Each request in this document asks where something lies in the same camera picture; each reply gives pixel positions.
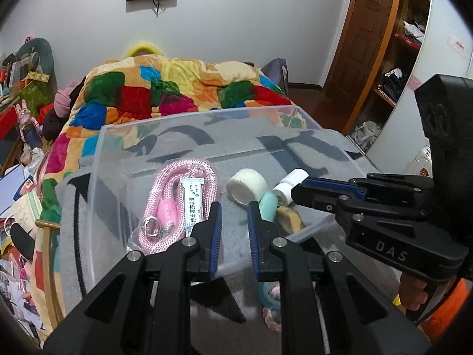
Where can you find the orange plastic container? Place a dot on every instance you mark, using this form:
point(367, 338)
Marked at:
point(451, 314)

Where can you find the small white bottle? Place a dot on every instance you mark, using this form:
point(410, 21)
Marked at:
point(285, 189)

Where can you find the white appliance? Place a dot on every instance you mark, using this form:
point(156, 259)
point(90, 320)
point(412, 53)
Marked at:
point(419, 162)

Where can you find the yellow plush pillow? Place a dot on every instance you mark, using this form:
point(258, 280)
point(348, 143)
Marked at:
point(144, 48)

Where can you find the teal cylinder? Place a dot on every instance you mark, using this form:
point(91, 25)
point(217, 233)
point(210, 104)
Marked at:
point(268, 206)

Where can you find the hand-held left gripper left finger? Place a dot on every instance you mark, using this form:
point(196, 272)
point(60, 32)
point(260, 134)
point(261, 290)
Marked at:
point(215, 240)

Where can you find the blue bottle with bunny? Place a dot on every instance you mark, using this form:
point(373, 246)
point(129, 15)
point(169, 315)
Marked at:
point(31, 131)

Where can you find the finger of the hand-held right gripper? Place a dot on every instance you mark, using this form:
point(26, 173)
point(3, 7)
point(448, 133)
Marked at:
point(329, 184)
point(314, 198)

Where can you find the colourful patchwork blanket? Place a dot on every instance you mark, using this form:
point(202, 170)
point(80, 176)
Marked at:
point(166, 88)

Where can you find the wooden wardrobe with white door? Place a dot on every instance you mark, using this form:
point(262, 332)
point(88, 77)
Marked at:
point(439, 63)

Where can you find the dark purple bag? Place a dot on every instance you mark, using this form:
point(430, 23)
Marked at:
point(275, 74)

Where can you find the white bandage roll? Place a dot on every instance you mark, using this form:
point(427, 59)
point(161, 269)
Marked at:
point(245, 185)

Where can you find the brown wooden door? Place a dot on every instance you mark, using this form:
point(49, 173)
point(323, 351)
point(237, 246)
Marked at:
point(362, 33)

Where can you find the white shoes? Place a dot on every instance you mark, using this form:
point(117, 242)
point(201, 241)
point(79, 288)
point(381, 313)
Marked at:
point(366, 135)

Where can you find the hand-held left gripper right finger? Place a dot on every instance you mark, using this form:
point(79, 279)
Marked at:
point(254, 240)

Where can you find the tan sponge block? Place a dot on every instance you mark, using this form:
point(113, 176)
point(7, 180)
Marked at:
point(288, 220)

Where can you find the teal tape roll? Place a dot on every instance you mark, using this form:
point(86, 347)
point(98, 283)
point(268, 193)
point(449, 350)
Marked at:
point(269, 296)

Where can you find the green plush toy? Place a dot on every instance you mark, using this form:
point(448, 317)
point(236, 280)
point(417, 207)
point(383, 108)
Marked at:
point(40, 50)

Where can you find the person's right hand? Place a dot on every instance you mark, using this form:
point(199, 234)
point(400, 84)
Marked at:
point(414, 294)

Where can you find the gold metal chair frame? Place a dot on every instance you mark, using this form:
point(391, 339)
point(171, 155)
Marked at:
point(50, 266)

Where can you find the white ointment tube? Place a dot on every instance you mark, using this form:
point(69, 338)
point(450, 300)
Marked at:
point(192, 199)

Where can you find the pink knit hat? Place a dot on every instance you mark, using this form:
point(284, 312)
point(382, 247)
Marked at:
point(64, 98)

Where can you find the clear plastic storage box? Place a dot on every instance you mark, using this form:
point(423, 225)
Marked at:
point(118, 162)

